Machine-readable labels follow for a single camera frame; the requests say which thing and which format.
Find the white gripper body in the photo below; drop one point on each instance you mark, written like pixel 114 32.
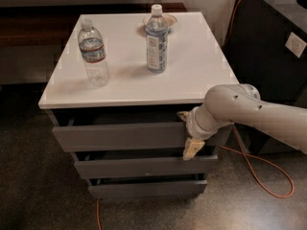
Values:
pixel 193 126

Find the grey top drawer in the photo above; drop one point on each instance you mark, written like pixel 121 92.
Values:
pixel 93 129

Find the grey drawer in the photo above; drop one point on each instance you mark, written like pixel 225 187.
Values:
pixel 149 187
pixel 93 129
pixel 140 163

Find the blue label plastic bottle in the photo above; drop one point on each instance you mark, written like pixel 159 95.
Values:
pixel 157 40

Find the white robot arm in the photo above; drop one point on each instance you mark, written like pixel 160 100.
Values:
pixel 229 104

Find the grey middle drawer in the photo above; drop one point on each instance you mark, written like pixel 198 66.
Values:
pixel 140 163

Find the grey bottom drawer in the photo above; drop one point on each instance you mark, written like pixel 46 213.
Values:
pixel 149 187

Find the white topped grey drawer cabinet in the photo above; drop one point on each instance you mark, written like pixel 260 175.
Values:
pixel 195 64

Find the clear red label water bottle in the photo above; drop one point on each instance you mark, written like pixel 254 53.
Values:
pixel 93 52

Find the small white bowl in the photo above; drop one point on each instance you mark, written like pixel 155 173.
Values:
pixel 170 19

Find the dark counter cabinet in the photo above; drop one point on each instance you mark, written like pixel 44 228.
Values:
pixel 256 48

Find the dark wooden bench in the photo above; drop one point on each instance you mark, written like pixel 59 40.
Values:
pixel 51 25

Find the white wall outlet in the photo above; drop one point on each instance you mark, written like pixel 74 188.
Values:
pixel 295 44

